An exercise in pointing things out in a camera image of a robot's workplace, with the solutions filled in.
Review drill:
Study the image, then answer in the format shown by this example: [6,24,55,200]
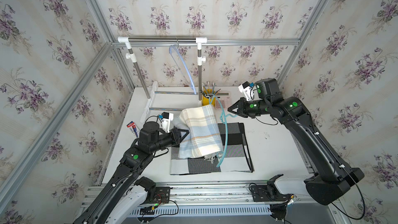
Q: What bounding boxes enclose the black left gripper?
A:
[149,130,191,156]

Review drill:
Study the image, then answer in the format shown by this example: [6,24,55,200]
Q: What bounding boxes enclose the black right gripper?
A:
[226,97,271,117]

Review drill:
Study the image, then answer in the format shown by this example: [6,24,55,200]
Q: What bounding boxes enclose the teal plastic hanger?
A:
[209,93,235,168]

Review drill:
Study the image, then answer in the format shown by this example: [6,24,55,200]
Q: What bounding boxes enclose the plaid blue cream scarf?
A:
[172,105,223,164]

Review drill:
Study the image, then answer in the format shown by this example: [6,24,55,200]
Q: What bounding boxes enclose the black white checkered scarf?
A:
[170,122,254,175]

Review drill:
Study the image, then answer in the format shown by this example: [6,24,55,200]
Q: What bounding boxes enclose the light blue plastic hanger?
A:
[169,39,198,95]

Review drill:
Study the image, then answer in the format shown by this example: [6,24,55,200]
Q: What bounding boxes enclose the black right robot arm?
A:
[228,78,364,205]

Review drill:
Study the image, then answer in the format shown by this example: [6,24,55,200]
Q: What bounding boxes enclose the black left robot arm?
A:
[73,121,190,224]

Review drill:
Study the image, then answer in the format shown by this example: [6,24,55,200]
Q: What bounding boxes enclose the pink calculator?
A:
[215,91,232,110]

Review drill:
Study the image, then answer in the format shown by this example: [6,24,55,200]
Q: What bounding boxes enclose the white steel clothes rack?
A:
[113,36,207,122]

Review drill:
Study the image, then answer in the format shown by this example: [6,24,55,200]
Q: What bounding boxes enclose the yellow pen cup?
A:
[202,95,216,106]

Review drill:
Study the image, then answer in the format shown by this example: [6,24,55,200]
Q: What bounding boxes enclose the pens in cup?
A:
[200,82,220,99]

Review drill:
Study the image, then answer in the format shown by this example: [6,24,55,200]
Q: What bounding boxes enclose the blue red pencil box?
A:
[126,121,139,138]

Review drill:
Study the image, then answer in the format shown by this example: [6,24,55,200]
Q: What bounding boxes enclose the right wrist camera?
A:
[238,82,254,101]

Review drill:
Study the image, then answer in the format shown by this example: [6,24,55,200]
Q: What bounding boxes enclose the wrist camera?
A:
[238,82,254,101]
[159,112,174,133]

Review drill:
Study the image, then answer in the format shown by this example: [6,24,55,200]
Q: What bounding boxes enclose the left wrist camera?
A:
[159,112,174,133]

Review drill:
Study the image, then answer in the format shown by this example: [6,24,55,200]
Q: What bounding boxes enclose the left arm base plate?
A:
[142,187,171,205]

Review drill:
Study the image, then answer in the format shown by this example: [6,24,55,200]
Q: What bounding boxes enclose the aluminium front rail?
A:
[81,182,317,209]

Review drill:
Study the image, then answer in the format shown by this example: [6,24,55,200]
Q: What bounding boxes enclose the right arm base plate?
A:
[248,183,293,203]

